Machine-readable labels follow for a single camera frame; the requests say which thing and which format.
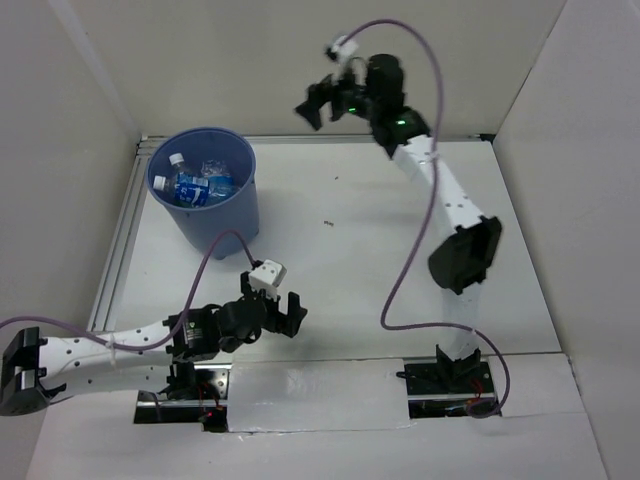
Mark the white front cover panel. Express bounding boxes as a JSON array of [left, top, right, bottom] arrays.
[[227, 359, 411, 433]]

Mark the clear bottle white blue cap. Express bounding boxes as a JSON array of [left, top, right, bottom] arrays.
[[168, 153, 189, 173]]

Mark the aluminium table edge rail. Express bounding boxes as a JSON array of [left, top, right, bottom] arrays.
[[87, 135, 158, 333]]

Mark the crushed bottle blue label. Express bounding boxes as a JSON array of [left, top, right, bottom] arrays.
[[201, 159, 240, 203]]

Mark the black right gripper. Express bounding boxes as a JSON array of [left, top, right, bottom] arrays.
[[295, 58, 380, 131]]

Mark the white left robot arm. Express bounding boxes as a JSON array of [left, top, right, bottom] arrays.
[[1, 272, 308, 416]]

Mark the blue plastic bin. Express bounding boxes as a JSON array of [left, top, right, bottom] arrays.
[[145, 127, 259, 259]]

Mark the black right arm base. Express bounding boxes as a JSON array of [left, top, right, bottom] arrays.
[[396, 360, 499, 420]]

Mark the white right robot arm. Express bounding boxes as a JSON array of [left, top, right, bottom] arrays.
[[295, 54, 502, 392]]

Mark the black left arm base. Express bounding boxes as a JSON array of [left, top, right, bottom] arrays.
[[133, 363, 231, 434]]

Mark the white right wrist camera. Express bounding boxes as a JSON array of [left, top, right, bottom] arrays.
[[324, 34, 359, 75]]

